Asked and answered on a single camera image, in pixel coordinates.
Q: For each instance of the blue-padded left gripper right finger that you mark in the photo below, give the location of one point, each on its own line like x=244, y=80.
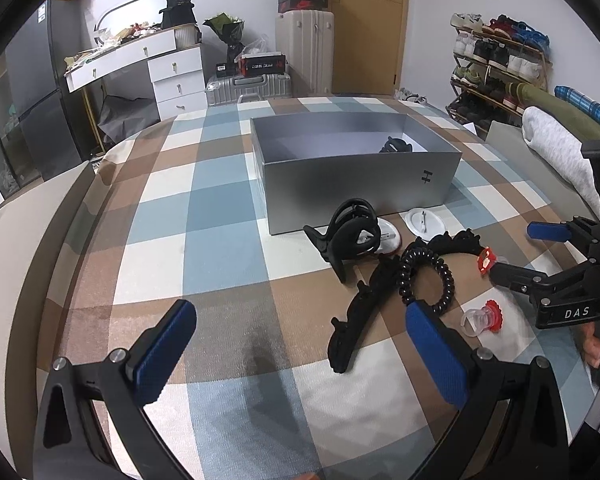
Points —
x=512, y=408

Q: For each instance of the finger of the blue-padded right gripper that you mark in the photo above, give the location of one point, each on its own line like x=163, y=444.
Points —
x=525, y=281
x=579, y=232

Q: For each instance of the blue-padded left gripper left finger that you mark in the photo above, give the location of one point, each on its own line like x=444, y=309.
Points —
x=69, y=442

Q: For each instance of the black round claw hair clip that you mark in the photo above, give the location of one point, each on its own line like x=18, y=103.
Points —
x=353, y=233

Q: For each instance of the long black hair claw clip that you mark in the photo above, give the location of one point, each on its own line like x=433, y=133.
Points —
x=369, y=298

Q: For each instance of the small red hair clip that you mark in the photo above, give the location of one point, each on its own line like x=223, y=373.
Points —
x=486, y=259

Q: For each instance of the person's right hand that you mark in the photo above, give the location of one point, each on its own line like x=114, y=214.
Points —
x=590, y=349

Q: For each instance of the red and clear hair clip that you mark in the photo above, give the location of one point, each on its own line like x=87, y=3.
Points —
x=489, y=318

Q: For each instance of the black scrunchie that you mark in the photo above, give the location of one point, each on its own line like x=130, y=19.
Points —
x=463, y=242

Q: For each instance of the white rolled pillow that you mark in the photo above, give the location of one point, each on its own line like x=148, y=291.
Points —
x=562, y=151

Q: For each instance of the white round pin badge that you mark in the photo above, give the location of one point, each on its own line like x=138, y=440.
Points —
x=390, y=238
x=423, y=223

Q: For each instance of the blue plaid blanket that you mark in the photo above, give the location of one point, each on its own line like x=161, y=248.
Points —
x=579, y=100

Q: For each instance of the green rolled blanket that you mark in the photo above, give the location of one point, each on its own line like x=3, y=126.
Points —
x=581, y=126

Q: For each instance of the black claw clip in box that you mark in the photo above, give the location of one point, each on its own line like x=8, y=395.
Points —
x=396, y=145

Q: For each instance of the shoe rack with shoes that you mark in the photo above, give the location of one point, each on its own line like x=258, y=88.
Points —
x=493, y=59

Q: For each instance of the checkered bed blanket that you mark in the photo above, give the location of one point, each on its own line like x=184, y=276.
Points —
x=177, y=212

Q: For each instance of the grey open cardboard box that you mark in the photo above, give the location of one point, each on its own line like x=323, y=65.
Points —
x=310, y=163

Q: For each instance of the wooden door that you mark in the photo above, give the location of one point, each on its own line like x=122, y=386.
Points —
x=369, y=45

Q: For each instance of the black refrigerator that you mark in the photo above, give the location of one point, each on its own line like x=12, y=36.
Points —
x=53, y=120

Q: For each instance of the white upright suitcase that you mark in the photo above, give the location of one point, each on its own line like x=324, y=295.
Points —
x=307, y=38

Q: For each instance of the black red box on suitcase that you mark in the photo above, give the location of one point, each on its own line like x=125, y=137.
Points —
x=257, y=64

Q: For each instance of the silver suitcase lying flat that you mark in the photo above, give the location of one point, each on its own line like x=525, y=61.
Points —
x=238, y=89

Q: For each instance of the white desk with drawers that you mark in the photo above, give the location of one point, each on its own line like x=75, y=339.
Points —
x=174, y=61

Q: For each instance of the flower bouquet dark wrapping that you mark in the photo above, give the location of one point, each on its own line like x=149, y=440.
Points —
x=229, y=30

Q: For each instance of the black bag on desk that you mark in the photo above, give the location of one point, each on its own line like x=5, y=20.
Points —
x=177, y=12

